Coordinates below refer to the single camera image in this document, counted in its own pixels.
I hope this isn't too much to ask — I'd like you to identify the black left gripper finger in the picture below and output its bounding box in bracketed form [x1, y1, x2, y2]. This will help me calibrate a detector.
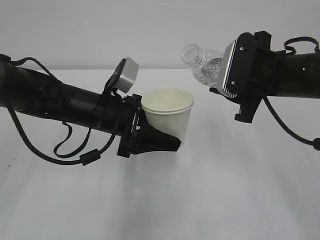
[139, 112, 181, 154]

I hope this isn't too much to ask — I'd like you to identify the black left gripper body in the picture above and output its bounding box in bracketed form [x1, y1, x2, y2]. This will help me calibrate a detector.
[98, 93, 148, 158]

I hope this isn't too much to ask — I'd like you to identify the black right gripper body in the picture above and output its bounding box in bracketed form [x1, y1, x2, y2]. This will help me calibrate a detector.
[234, 47, 286, 124]

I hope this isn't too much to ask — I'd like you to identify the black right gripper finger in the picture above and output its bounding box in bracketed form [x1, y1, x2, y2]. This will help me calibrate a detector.
[254, 30, 272, 50]
[208, 87, 241, 105]

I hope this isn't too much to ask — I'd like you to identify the white paper cup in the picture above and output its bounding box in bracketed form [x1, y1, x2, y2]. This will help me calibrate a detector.
[141, 87, 195, 143]

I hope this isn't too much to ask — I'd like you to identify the clear water bottle green label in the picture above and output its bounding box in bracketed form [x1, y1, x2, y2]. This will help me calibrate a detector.
[181, 44, 224, 88]

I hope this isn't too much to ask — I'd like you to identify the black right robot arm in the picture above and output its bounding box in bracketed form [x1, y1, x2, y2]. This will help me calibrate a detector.
[209, 31, 320, 123]

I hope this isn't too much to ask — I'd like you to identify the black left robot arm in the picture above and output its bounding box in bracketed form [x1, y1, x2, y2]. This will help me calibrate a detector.
[0, 54, 181, 166]

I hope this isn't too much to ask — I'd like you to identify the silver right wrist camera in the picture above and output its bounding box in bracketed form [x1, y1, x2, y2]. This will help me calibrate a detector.
[214, 32, 258, 99]

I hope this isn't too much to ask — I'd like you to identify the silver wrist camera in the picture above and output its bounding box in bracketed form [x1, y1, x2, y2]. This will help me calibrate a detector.
[102, 57, 139, 97]
[214, 32, 258, 99]

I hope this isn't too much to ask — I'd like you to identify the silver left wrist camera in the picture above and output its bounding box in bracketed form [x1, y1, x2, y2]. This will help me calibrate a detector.
[102, 57, 139, 97]

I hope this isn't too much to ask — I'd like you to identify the black left camera cable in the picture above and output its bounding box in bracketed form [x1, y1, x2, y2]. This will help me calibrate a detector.
[4, 56, 121, 166]

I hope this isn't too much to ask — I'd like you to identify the black camera cable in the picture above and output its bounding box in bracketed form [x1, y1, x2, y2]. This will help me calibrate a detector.
[4, 56, 121, 166]
[262, 36, 320, 151]

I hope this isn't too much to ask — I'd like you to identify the black right camera cable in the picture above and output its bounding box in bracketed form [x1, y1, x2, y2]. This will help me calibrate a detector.
[262, 36, 320, 151]

